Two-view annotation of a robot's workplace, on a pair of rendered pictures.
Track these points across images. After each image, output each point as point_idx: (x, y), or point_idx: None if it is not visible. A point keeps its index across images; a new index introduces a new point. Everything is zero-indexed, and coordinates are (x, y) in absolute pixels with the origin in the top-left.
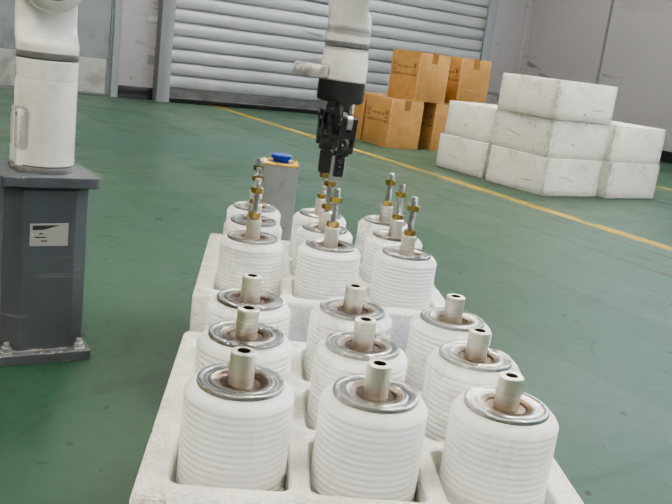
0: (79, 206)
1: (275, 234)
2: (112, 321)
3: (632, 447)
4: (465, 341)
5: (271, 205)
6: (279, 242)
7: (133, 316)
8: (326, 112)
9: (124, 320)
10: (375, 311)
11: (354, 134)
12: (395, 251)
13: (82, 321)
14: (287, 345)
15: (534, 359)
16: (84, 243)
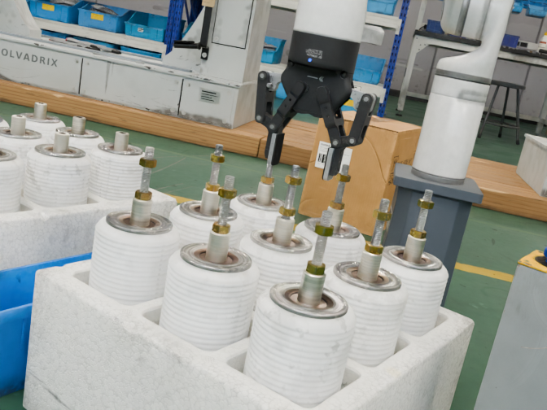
0: (399, 202)
1: (296, 233)
2: (457, 387)
3: None
4: None
5: (415, 265)
6: (242, 206)
7: (474, 405)
8: None
9: (460, 394)
10: (43, 150)
11: (256, 93)
12: (154, 223)
13: (460, 373)
14: (54, 133)
15: None
16: (397, 241)
